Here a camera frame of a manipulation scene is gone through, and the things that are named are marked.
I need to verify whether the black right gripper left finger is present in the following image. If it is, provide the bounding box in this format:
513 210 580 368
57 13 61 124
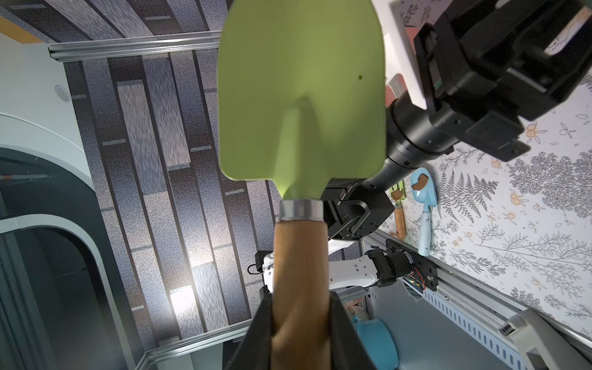
226 293 274 370

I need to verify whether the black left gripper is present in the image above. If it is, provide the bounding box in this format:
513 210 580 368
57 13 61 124
413 1 591 161

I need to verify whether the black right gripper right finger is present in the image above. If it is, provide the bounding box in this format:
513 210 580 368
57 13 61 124
329 292 376 370

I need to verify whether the blue trowel with soil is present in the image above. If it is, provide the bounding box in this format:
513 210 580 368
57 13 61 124
410 167 437 257

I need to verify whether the green hand rake wooden handle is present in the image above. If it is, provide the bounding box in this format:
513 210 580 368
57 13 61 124
390 181 406 241

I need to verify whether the green trowel brown handle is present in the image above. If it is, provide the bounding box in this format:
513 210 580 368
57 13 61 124
217 1 385 369

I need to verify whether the white green hand brush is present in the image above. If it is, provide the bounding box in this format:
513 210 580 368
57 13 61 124
372 0 427 110

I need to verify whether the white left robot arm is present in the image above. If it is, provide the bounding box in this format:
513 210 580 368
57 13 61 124
323 1 591 256

